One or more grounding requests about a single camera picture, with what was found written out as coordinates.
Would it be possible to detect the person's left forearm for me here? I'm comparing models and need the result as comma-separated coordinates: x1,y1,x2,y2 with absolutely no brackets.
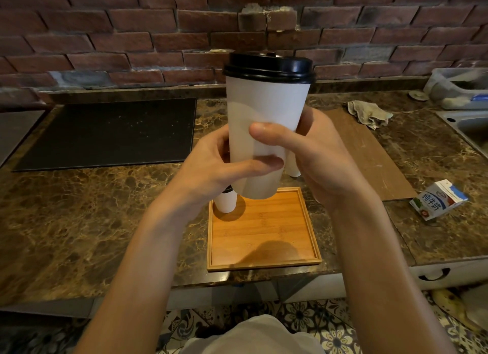
74,201,203,354

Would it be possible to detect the brown flat board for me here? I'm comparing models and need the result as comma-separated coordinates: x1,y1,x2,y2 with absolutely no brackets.
324,107,418,202

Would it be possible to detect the clear plastic container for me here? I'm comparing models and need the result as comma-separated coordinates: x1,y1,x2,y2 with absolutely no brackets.
423,68,488,111

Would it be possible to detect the person's right hand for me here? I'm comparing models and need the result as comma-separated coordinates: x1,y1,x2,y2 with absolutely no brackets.
248,106,380,213

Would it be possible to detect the yellow slipper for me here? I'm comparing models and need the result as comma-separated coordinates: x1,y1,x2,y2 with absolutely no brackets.
431,287,481,334

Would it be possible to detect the person's light grey clothing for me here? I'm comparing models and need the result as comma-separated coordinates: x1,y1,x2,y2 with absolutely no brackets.
179,314,325,354

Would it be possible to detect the square wooden tray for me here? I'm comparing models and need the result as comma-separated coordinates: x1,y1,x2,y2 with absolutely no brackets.
207,186,323,272

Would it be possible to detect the white plastic bag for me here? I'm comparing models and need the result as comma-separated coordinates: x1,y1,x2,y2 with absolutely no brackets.
459,285,488,322

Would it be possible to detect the black drawer handle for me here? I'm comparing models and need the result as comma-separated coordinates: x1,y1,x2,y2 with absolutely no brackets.
418,268,450,281

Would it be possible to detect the white blue milk carton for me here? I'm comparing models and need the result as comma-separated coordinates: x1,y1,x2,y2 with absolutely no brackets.
409,179,469,222

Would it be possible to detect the person's left hand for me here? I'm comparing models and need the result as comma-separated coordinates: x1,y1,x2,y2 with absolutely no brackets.
158,124,285,221

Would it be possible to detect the white drawer front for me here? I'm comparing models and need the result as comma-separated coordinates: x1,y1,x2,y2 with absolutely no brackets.
410,258,488,291

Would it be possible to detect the white paper cup black lid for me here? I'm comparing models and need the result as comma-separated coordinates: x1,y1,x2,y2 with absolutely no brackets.
213,185,238,214
222,52,316,200

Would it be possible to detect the crumpled beige rag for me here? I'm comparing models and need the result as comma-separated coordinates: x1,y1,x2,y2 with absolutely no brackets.
347,100,394,131

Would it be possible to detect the grey metal panel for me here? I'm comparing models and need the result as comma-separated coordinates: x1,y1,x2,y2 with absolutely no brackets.
0,110,46,167

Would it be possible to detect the person's right forearm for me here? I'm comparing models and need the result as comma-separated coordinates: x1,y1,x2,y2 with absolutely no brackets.
331,196,458,354

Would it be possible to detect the steel sink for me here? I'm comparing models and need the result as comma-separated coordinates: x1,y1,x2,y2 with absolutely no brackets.
436,110,488,158

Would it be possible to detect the black rubber mat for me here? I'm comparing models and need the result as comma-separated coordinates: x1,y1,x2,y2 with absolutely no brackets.
13,98,197,172

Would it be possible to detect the counter lidded cup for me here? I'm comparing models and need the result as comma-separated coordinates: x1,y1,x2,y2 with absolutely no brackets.
285,151,302,178

